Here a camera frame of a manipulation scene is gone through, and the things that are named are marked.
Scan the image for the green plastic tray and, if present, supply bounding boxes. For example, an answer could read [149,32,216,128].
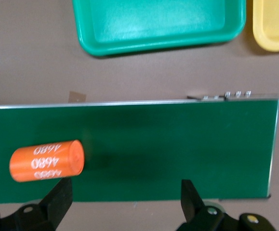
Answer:
[72,0,247,57]

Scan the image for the brown tape piece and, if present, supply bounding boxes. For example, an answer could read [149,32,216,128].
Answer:
[68,90,87,104]

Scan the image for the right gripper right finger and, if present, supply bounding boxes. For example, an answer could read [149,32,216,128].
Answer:
[175,179,277,231]

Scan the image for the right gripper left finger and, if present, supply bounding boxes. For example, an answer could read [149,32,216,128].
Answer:
[0,178,73,231]

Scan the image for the green conveyor belt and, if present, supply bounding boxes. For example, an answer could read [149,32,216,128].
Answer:
[0,90,279,205]

